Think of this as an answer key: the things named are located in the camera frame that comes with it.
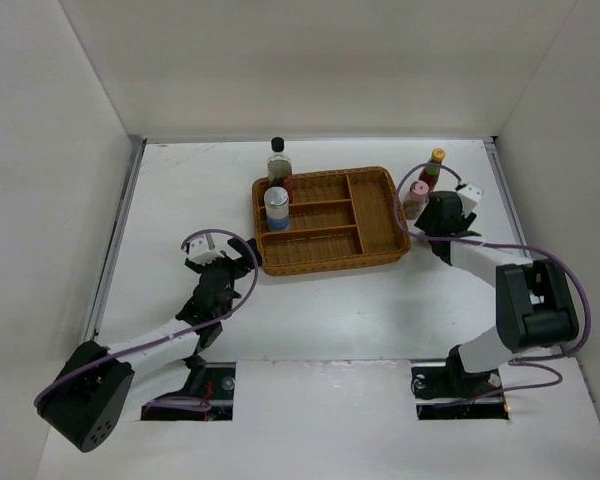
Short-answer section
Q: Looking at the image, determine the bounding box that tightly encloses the pink lid spice bottle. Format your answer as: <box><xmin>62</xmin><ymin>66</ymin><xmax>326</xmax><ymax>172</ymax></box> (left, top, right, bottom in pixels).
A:
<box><xmin>403</xmin><ymin>180</ymin><xmax>429</xmax><ymax>220</ymax></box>

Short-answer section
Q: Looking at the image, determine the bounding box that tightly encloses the silver lid spice jar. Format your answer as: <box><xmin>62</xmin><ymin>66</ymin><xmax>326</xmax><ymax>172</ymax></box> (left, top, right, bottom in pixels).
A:
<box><xmin>264</xmin><ymin>186</ymin><xmax>290</xmax><ymax>231</ymax></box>

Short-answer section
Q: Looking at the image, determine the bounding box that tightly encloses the dark sauce bottle black cap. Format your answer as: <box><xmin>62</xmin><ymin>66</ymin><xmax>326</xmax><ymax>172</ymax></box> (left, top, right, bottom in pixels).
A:
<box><xmin>267</xmin><ymin>137</ymin><xmax>293</xmax><ymax>203</ymax></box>

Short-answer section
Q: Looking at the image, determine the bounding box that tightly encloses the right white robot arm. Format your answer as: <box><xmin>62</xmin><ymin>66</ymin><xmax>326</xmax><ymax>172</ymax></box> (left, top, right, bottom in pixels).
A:
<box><xmin>411</xmin><ymin>184</ymin><xmax>580</xmax><ymax>404</ymax></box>

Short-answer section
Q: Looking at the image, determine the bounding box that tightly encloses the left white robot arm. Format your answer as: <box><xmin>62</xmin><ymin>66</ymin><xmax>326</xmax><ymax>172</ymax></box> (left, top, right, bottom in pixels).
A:
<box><xmin>34</xmin><ymin>229</ymin><xmax>262</xmax><ymax>453</ymax></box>

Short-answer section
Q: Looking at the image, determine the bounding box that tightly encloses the red sauce bottle yellow cap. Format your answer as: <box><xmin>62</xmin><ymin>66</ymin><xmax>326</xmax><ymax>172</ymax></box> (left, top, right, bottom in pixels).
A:
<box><xmin>418</xmin><ymin>148</ymin><xmax>446</xmax><ymax>192</ymax></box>

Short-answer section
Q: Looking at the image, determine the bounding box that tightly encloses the brown wicker divided tray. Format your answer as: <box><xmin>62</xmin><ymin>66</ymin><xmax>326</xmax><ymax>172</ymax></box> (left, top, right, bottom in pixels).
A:
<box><xmin>252</xmin><ymin>166</ymin><xmax>411</xmax><ymax>276</ymax></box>

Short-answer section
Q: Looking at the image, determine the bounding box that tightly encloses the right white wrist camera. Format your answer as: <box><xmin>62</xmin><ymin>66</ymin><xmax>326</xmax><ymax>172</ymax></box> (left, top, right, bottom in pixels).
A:
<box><xmin>455</xmin><ymin>182</ymin><xmax>484</xmax><ymax>216</ymax></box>

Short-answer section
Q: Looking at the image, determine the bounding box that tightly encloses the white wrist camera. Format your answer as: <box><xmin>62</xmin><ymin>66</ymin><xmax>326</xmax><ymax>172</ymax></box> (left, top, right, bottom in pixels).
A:
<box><xmin>184</xmin><ymin>235</ymin><xmax>221</xmax><ymax>265</ymax></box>
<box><xmin>455</xmin><ymin>182</ymin><xmax>484</xmax><ymax>216</ymax></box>

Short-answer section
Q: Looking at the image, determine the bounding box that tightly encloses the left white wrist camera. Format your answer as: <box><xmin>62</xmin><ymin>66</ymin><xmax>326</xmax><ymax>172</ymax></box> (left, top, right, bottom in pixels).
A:
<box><xmin>184</xmin><ymin>235</ymin><xmax>221</xmax><ymax>265</ymax></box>

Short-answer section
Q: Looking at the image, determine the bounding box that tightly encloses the right metal table rail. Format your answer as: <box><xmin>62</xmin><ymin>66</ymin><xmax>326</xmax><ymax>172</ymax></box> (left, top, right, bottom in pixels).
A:
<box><xmin>484</xmin><ymin>137</ymin><xmax>526</xmax><ymax>245</ymax></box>

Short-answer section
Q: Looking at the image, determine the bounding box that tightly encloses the metal table rail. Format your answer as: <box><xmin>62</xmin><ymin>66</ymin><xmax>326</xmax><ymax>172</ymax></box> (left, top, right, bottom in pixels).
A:
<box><xmin>484</xmin><ymin>137</ymin><xmax>526</xmax><ymax>245</ymax></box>
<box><xmin>81</xmin><ymin>135</ymin><xmax>147</xmax><ymax>341</ymax></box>

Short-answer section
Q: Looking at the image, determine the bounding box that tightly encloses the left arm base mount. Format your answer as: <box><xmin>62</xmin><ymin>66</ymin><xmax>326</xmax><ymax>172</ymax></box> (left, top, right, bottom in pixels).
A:
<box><xmin>140</xmin><ymin>356</ymin><xmax>237</xmax><ymax>422</ymax></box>

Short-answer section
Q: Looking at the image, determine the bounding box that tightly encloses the left metal table rail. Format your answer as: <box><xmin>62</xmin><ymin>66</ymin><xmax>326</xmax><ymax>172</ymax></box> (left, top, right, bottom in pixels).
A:
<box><xmin>81</xmin><ymin>135</ymin><xmax>147</xmax><ymax>341</ymax></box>

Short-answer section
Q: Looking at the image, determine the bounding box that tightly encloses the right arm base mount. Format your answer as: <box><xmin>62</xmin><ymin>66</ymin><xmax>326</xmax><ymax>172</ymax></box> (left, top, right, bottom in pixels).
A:
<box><xmin>411</xmin><ymin>346</ymin><xmax>509</xmax><ymax>421</ymax></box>

